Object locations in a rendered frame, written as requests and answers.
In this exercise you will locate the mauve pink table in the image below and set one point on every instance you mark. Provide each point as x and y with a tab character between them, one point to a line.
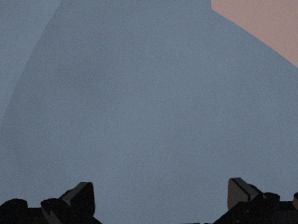
270	20

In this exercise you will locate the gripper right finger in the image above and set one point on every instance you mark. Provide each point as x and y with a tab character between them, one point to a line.
246	206

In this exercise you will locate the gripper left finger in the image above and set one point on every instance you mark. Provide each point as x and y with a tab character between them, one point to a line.
76	203

